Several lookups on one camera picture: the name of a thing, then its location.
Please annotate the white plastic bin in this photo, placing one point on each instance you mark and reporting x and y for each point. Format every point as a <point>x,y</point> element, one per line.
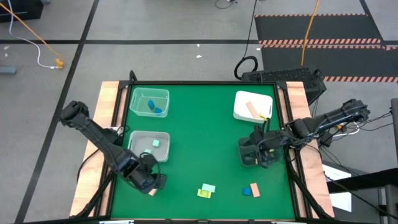
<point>248,102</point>

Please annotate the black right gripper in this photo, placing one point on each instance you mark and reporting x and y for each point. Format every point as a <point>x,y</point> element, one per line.
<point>261,146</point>

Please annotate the white paper sheet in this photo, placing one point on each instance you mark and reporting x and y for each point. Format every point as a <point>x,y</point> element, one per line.
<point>340,202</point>

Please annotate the black table frame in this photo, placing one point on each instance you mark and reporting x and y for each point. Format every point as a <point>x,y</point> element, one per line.
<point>202,83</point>

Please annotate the black floor box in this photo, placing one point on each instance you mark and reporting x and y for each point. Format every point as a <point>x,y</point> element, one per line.
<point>18,9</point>

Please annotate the grey post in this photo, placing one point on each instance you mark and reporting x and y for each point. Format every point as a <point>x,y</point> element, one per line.
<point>395,124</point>

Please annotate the natural wood rectangular block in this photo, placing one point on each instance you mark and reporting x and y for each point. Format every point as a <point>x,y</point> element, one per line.
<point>152,192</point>

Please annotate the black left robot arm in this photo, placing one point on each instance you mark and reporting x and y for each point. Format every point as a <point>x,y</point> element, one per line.
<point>93,133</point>

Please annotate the wooden table side board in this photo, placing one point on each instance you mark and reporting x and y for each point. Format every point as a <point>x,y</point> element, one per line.
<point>297,96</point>
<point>105,93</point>

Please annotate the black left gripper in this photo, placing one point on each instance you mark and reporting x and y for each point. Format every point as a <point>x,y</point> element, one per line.
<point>146,180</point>

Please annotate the mint rectangular block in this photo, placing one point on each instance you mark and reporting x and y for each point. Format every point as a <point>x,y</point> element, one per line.
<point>208,188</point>

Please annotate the blue cylinder block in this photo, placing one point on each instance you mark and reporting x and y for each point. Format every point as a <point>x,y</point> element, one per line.
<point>246,191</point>

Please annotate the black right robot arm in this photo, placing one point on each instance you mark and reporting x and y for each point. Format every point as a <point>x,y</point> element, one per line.
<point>329,119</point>

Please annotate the grey floor object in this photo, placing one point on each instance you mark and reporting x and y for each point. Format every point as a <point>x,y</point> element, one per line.
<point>7,70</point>

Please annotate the small blue block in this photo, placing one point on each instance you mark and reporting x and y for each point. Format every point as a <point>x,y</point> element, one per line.
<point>158,110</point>

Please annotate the smoky dark plastic bin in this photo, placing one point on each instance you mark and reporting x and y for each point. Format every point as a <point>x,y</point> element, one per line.
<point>244,157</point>

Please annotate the frosted grey plastic bin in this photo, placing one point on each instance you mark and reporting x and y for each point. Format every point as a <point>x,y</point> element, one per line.
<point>140,141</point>

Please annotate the blue rectangular block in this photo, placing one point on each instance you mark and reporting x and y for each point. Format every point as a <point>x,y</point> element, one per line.
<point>151,104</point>

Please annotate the clear plastic bin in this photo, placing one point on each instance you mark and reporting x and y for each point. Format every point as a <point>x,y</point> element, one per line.
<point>140,96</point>

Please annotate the black beam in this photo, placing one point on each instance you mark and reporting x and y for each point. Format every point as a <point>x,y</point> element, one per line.
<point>367,180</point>

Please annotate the black floor mat striped edge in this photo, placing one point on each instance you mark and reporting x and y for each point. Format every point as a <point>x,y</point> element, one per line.
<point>326,62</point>
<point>311,28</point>

